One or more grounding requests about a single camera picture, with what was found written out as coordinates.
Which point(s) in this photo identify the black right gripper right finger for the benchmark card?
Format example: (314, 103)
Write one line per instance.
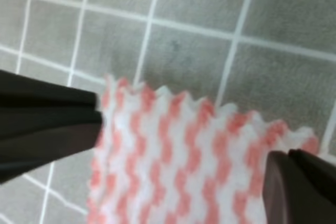
(299, 187)

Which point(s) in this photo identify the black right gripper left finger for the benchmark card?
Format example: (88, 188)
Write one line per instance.
(43, 122)

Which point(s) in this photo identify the pink white wavy towel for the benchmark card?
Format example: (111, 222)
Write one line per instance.
(166, 158)

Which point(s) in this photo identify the grey checked tablecloth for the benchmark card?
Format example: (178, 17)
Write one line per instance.
(274, 56)

